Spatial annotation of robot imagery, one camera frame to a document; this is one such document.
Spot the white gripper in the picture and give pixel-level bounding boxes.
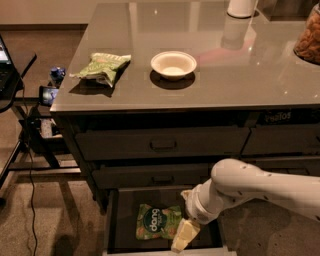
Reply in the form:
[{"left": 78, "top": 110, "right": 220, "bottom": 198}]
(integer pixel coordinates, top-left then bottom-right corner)
[{"left": 171, "top": 181, "right": 222, "bottom": 253}]

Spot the green dang rice chip bag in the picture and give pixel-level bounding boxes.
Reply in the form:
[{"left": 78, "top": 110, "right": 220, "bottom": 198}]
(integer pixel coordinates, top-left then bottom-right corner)
[{"left": 136, "top": 204, "right": 182, "bottom": 240}]

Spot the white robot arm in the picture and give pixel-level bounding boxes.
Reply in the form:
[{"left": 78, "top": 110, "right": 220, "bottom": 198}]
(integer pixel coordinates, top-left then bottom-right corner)
[{"left": 171, "top": 159, "right": 320, "bottom": 253}]

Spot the middle left drawer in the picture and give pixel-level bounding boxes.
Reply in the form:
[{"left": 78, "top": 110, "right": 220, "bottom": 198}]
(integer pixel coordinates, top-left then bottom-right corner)
[{"left": 92, "top": 163, "right": 213, "bottom": 189}]

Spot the open bottom left drawer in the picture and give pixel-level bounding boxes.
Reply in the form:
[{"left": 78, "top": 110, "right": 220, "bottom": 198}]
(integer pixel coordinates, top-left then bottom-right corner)
[{"left": 102, "top": 186, "right": 237, "bottom": 256}]

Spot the top left drawer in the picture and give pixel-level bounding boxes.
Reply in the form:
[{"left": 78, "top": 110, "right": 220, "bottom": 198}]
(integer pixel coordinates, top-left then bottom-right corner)
[{"left": 75, "top": 126, "right": 249, "bottom": 161}]

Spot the top right drawer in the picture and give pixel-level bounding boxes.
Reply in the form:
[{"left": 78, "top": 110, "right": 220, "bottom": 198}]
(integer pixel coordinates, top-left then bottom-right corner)
[{"left": 242, "top": 124, "right": 320, "bottom": 155}]

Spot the dark grey drawer cabinet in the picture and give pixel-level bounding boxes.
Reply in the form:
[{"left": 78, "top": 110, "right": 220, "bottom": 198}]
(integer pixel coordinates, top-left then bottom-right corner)
[{"left": 51, "top": 1, "right": 320, "bottom": 207}]

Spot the middle right drawer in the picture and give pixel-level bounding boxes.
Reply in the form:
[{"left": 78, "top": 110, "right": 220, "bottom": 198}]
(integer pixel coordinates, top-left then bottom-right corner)
[{"left": 239, "top": 155, "right": 320, "bottom": 178}]

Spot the dark peatos snack bag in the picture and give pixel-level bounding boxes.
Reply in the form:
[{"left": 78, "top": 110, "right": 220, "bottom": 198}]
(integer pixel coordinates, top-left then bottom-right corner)
[{"left": 258, "top": 110, "right": 320, "bottom": 125}]

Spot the light green snack bag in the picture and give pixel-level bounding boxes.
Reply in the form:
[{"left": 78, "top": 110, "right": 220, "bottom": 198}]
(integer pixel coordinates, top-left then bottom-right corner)
[{"left": 70, "top": 53, "right": 131, "bottom": 87}]

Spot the white paper bowl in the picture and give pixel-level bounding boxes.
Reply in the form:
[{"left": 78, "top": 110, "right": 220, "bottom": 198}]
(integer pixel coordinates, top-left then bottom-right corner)
[{"left": 150, "top": 51, "right": 197, "bottom": 81}]

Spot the smartphone with lit screen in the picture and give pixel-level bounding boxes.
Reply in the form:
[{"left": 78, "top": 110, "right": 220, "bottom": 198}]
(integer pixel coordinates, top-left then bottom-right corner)
[{"left": 39, "top": 86, "right": 58, "bottom": 106}]

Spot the clear jar of snacks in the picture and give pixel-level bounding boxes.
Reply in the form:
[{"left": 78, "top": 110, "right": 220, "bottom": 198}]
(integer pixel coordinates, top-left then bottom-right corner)
[{"left": 293, "top": 3, "right": 320, "bottom": 65}]

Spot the white cylindrical container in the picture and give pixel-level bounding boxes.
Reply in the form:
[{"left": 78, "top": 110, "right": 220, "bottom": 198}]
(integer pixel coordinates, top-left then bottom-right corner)
[{"left": 227, "top": 0, "right": 258, "bottom": 19}]

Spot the black laptop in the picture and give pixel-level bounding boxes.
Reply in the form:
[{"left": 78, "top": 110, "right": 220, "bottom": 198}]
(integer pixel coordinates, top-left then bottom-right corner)
[{"left": 0, "top": 35, "right": 20, "bottom": 100}]

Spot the black power cable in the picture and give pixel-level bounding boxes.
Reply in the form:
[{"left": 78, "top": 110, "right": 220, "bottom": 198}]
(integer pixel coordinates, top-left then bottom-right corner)
[{"left": 19, "top": 76, "right": 40, "bottom": 256}]

